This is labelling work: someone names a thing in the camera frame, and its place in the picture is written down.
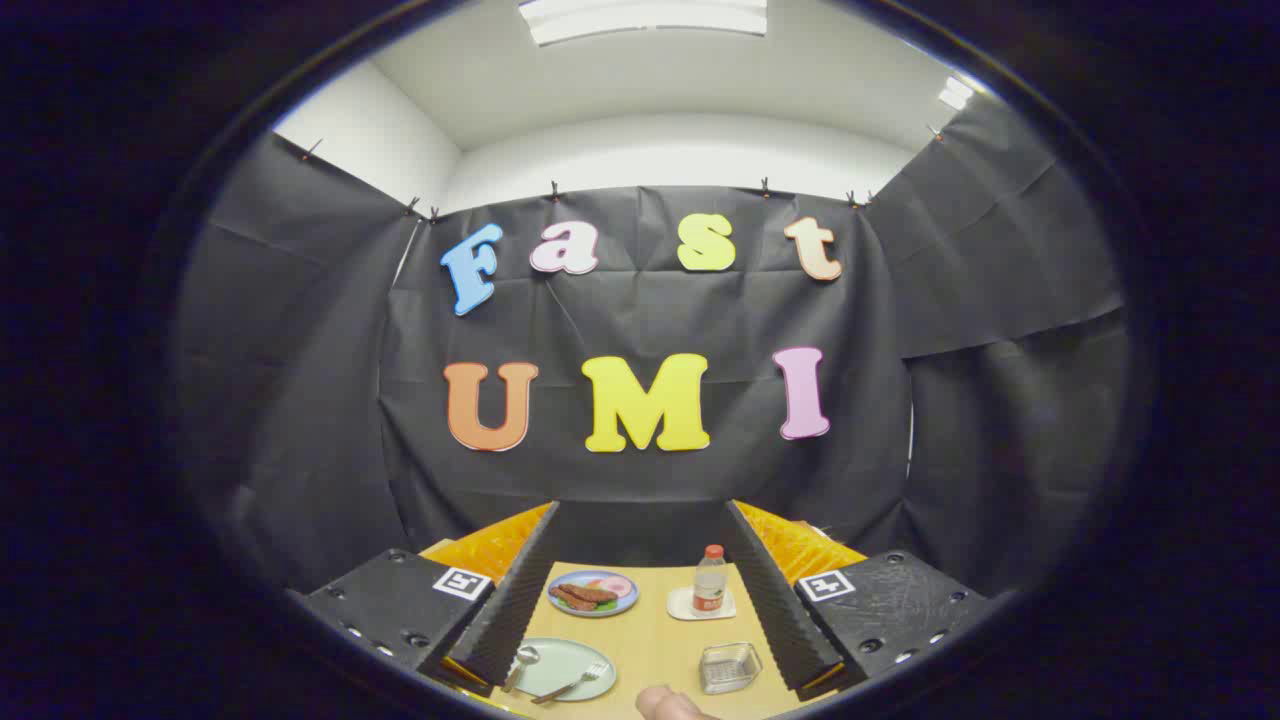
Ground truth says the wooden-handled metal spoon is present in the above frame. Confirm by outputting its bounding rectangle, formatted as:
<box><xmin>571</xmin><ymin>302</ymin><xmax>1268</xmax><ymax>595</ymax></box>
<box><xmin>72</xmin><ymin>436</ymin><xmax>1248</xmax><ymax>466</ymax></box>
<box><xmin>501</xmin><ymin>645</ymin><xmax>541</xmax><ymax>694</ymax></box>

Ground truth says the perforated metal basket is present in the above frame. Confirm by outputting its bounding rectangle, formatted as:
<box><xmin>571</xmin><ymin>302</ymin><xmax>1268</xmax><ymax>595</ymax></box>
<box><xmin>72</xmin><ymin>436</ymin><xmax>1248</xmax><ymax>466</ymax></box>
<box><xmin>698</xmin><ymin>642</ymin><xmax>763</xmax><ymax>696</ymax></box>

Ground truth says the blue oval plate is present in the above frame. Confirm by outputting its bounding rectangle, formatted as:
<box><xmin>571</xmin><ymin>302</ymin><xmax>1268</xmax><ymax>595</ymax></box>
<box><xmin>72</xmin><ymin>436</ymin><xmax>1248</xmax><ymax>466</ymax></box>
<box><xmin>546</xmin><ymin>569</ymin><xmax>640</xmax><ymax>618</ymax></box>

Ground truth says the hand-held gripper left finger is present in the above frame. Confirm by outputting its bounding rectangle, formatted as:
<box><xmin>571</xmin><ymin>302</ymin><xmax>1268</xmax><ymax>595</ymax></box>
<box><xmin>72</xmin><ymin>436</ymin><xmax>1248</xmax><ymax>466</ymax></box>
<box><xmin>288</xmin><ymin>500</ymin><xmax>561</xmax><ymax>699</ymax></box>

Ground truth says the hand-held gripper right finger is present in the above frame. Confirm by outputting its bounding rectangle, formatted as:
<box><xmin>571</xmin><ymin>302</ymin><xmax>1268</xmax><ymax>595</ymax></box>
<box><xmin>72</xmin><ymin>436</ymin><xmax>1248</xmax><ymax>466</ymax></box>
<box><xmin>722</xmin><ymin>498</ymin><xmax>1001</xmax><ymax>701</ymax></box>

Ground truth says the long ceiling light panel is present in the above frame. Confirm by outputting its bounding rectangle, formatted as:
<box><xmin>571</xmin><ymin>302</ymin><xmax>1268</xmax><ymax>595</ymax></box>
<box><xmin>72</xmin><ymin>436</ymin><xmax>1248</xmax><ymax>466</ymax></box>
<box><xmin>518</xmin><ymin>0</ymin><xmax>769</xmax><ymax>47</ymax></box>

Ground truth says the pale green round plate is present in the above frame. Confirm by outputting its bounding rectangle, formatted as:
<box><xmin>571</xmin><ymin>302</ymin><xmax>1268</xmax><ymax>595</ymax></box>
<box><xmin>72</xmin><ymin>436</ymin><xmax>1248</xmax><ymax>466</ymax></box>
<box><xmin>507</xmin><ymin>638</ymin><xmax>618</xmax><ymax>703</ymax></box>

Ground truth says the white square coaster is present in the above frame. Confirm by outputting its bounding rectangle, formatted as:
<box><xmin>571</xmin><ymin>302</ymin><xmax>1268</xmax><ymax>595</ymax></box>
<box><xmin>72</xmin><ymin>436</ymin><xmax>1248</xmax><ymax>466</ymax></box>
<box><xmin>666</xmin><ymin>586</ymin><xmax>737</xmax><ymax>622</ymax></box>

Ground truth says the black backdrop cloth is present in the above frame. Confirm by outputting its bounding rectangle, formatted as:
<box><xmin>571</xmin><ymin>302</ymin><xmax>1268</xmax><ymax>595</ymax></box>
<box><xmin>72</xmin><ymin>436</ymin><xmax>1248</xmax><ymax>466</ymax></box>
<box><xmin>170</xmin><ymin>95</ymin><xmax>1131</xmax><ymax>601</ymax></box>

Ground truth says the clear red-capped water bottle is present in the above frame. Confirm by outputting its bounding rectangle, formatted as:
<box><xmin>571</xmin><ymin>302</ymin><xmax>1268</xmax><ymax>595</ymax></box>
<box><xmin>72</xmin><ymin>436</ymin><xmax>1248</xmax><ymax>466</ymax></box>
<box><xmin>692</xmin><ymin>544</ymin><xmax>729</xmax><ymax>614</ymax></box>

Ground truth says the wooden-handled metal fork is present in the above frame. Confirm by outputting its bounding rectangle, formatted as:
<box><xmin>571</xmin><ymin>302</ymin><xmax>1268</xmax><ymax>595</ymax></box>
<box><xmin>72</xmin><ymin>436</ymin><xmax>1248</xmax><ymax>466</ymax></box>
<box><xmin>531</xmin><ymin>661</ymin><xmax>611</xmax><ymax>706</ymax></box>

